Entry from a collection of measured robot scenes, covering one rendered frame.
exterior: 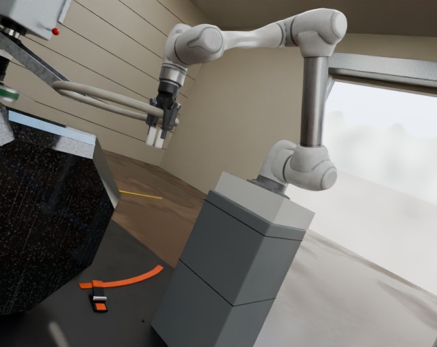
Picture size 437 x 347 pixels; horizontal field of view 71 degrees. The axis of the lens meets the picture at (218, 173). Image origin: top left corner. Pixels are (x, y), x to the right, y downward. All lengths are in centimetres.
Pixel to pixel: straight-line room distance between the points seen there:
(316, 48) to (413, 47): 494
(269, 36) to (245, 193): 70
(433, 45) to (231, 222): 521
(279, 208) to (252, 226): 14
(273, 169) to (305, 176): 20
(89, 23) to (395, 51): 560
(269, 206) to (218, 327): 58
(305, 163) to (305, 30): 54
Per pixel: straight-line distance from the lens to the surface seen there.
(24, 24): 170
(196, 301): 160
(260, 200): 144
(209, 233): 154
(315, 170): 139
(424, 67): 569
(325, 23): 134
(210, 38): 100
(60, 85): 121
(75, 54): 701
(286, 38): 147
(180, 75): 116
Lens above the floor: 99
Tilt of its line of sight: 4 degrees down
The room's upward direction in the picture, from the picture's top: 24 degrees clockwise
